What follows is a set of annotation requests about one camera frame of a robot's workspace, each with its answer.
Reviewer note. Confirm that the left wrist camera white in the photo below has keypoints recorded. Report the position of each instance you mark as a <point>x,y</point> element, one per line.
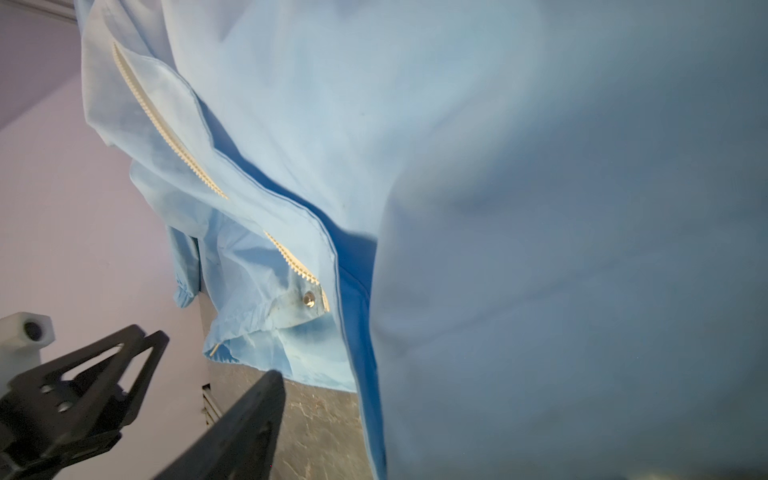
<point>23,336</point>

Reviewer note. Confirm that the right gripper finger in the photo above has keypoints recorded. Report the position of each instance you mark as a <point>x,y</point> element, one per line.
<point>242,443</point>

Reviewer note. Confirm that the light blue zip jacket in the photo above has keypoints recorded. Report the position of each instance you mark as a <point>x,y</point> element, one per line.
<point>531,236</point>

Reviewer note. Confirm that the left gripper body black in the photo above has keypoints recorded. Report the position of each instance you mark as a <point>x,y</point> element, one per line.
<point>36,442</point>

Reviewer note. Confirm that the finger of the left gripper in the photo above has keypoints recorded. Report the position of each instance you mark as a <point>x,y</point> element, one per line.
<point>102,383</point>

